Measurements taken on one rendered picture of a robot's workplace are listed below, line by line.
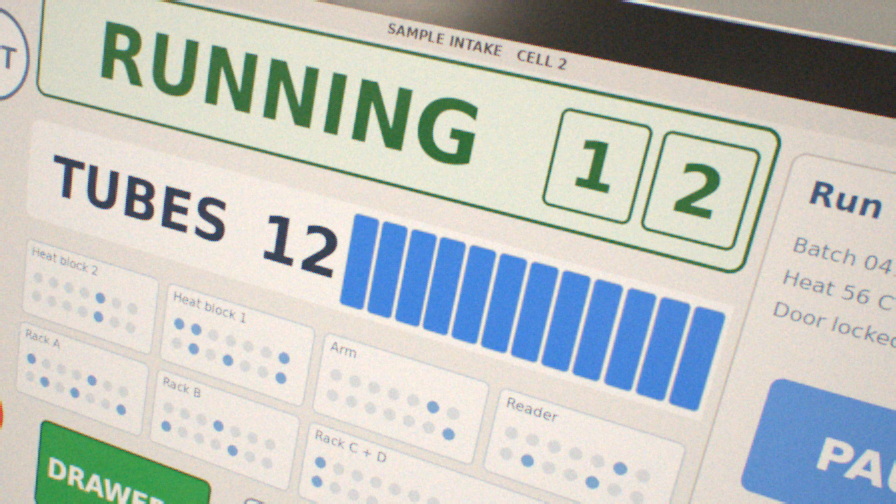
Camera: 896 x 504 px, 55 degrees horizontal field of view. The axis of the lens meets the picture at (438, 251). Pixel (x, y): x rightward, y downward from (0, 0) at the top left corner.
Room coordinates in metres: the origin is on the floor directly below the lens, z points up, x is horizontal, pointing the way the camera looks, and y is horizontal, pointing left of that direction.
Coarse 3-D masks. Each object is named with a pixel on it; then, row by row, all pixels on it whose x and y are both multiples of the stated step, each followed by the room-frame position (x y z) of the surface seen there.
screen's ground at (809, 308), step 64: (0, 0) 0.32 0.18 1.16; (192, 0) 0.29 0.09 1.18; (256, 0) 0.28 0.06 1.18; (512, 64) 0.24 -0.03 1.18; (576, 64) 0.23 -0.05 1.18; (0, 128) 0.29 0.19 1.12; (64, 128) 0.28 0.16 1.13; (128, 128) 0.27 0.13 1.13; (832, 128) 0.19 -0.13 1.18; (0, 192) 0.27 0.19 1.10; (64, 192) 0.26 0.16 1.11; (128, 192) 0.25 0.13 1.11; (192, 192) 0.24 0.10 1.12; (256, 192) 0.24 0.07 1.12; (320, 192) 0.23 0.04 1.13; (384, 192) 0.22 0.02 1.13; (832, 192) 0.18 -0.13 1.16; (0, 256) 0.25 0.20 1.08; (128, 256) 0.23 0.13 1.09; (192, 256) 0.23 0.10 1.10; (576, 256) 0.19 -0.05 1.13; (640, 256) 0.18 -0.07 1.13; (768, 256) 0.17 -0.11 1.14; (832, 256) 0.16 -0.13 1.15; (0, 320) 0.23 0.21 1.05; (320, 320) 0.19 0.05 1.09; (768, 320) 0.15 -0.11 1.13; (832, 320) 0.15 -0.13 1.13; (512, 384) 0.16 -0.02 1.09; (576, 384) 0.15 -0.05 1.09; (768, 384) 0.14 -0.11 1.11; (832, 384) 0.13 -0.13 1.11; (128, 448) 0.18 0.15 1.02; (704, 448) 0.13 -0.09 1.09
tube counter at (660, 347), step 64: (256, 256) 0.22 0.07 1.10; (320, 256) 0.21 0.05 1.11; (384, 256) 0.20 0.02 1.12; (448, 256) 0.20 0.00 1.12; (512, 256) 0.19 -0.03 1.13; (384, 320) 0.19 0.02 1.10; (448, 320) 0.18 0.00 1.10; (512, 320) 0.18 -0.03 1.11; (576, 320) 0.17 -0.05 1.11; (640, 320) 0.16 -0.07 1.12; (704, 320) 0.16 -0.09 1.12; (640, 384) 0.15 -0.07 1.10; (704, 384) 0.14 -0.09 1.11
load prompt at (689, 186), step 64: (64, 0) 0.31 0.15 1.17; (128, 0) 0.30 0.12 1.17; (64, 64) 0.30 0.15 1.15; (128, 64) 0.29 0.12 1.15; (192, 64) 0.28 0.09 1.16; (256, 64) 0.27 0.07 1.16; (320, 64) 0.26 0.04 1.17; (384, 64) 0.25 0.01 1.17; (448, 64) 0.24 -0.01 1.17; (192, 128) 0.26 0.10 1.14; (256, 128) 0.25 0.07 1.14; (320, 128) 0.24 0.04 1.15; (384, 128) 0.24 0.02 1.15; (448, 128) 0.23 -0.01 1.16; (512, 128) 0.22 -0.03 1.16; (576, 128) 0.22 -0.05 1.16; (640, 128) 0.21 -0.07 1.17; (704, 128) 0.20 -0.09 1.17; (768, 128) 0.20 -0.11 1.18; (448, 192) 0.21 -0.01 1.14; (512, 192) 0.21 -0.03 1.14; (576, 192) 0.20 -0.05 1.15; (640, 192) 0.19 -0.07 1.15; (704, 192) 0.19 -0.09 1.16; (768, 192) 0.18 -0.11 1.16; (704, 256) 0.17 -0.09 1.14
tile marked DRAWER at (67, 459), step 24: (48, 432) 0.19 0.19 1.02; (72, 432) 0.19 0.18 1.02; (48, 456) 0.19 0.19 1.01; (72, 456) 0.18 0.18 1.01; (96, 456) 0.18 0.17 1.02; (120, 456) 0.18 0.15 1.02; (144, 456) 0.17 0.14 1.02; (48, 480) 0.18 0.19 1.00; (72, 480) 0.17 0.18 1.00; (96, 480) 0.17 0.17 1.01; (120, 480) 0.17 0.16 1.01; (144, 480) 0.17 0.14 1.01; (168, 480) 0.16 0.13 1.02; (192, 480) 0.16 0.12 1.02
